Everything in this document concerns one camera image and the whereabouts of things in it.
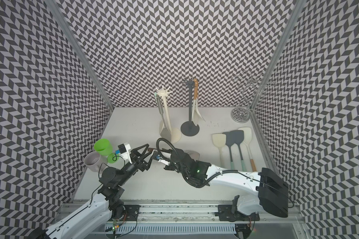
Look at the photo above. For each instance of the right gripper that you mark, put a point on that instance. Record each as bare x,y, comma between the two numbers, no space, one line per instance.
174,150

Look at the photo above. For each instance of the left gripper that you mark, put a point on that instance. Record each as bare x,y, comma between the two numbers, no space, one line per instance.
142,165

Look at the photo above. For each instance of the cream turner mint handle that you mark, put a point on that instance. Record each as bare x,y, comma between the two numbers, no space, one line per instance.
219,140

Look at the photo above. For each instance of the grey spatula mint handle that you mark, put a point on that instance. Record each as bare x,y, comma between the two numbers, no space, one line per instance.
238,138

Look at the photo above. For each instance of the cream spatula wooden handle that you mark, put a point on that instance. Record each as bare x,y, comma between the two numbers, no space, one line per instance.
247,140

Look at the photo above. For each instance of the grey turner mint handle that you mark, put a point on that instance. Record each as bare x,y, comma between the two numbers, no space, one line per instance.
229,143

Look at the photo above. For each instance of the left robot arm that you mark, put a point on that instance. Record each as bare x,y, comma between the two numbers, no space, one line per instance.
105,202

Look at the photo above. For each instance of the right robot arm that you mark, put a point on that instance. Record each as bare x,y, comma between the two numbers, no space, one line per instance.
265,189

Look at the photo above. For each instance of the cream utensil rack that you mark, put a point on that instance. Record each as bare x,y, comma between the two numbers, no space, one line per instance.
163,93

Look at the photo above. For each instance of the dark grey utensil rack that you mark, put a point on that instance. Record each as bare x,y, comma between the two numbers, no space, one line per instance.
188,128

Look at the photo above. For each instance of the cream slotted turner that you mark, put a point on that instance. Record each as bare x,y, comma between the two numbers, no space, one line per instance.
164,133

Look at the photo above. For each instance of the green plastic goblet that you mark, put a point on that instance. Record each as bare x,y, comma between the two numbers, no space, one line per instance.
104,148

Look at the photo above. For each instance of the grey ceramic mug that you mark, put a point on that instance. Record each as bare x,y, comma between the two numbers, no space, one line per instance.
95,162

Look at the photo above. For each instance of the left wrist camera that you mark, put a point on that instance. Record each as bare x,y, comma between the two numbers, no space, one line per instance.
123,152

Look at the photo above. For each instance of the cream spoon brown handle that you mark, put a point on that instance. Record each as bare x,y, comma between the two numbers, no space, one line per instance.
196,116

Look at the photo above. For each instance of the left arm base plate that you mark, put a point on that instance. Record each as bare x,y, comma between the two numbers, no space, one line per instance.
126,213

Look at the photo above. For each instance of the aluminium front rail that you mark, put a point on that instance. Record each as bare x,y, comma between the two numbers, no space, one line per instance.
198,218

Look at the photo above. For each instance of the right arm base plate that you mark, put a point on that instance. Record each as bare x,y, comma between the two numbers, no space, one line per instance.
225,213

